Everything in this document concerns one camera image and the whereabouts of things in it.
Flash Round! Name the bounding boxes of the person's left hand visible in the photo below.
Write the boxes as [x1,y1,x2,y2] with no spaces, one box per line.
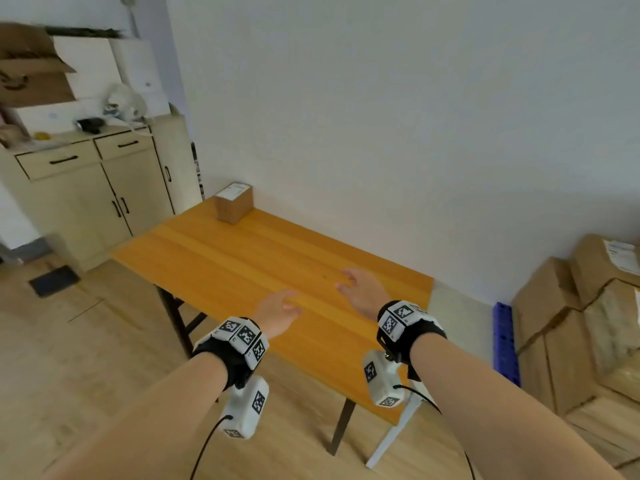
[252,289,303,341]

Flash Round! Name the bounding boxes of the person's right hand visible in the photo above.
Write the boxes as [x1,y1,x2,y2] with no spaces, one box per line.
[335,267,392,323]

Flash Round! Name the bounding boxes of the small cardboard box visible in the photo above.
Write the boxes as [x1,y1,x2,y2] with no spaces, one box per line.
[215,182,255,225]

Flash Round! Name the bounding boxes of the blue perforated plastic pallet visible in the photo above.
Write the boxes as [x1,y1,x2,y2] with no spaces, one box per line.
[492,302,522,388]

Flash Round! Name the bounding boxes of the cardboard parcel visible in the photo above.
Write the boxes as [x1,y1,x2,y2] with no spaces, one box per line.
[565,384,640,451]

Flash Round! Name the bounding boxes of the person's right forearm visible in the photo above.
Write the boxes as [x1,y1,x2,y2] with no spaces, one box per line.
[409,334,626,480]

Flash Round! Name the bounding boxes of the person's left forearm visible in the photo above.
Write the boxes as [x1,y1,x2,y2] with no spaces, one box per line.
[42,352,230,480]

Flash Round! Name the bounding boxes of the open cardboard box on cabinet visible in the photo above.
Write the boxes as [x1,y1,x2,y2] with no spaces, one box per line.
[0,22,77,108]

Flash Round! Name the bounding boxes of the orange wooden table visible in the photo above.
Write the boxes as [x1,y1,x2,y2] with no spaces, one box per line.
[111,197,435,455]

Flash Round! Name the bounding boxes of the black wristband with marker tags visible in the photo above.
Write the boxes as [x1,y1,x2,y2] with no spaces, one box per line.
[376,300,447,383]
[192,317,270,391]

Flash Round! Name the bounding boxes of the dark shoe rack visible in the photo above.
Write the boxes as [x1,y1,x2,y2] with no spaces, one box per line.
[191,140,206,201]

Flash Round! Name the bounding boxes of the dark floor object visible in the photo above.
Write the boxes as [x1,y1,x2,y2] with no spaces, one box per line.
[28,264,81,299]

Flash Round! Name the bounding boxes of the beige cabinet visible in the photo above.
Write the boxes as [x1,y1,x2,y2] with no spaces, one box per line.
[0,114,203,273]

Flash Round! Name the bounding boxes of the large white carton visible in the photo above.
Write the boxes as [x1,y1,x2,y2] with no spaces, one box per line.
[139,92,171,118]
[17,97,113,135]
[52,35,121,101]
[111,38,163,95]

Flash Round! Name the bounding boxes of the white plastic bag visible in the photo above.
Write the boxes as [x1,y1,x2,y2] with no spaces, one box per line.
[103,83,149,127]

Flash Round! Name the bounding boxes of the beige cup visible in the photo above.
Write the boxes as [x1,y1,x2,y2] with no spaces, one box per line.
[0,123,29,148]

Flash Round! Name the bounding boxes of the dark green plant sprigs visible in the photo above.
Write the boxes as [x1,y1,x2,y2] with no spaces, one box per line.
[45,25,123,38]

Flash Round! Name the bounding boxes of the white marker-tagged wrist camera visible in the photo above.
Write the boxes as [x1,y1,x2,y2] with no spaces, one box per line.
[221,375,270,439]
[362,349,403,409]

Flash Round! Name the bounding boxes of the black camera cable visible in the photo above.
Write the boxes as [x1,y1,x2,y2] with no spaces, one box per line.
[189,414,235,480]
[395,384,476,480]

